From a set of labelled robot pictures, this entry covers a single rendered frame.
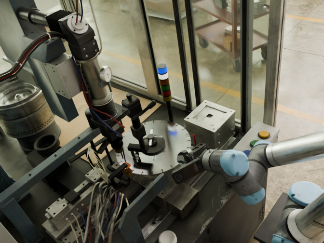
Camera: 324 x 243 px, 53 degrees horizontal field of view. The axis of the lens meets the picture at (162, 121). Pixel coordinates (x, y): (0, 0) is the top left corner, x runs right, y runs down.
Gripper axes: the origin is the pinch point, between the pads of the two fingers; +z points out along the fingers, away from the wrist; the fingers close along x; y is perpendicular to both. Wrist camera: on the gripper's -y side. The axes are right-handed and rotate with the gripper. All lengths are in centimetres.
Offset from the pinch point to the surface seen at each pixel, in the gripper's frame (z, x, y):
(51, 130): 76, 31, -26
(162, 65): 21.4, 34.3, 24.6
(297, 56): 139, -27, 238
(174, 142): 12.6, 3.4, 8.0
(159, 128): 23.1, 10.3, 9.2
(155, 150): 13.3, 5.1, -1.1
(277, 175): 67, -74, 91
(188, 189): 7.6, -15.5, 1.4
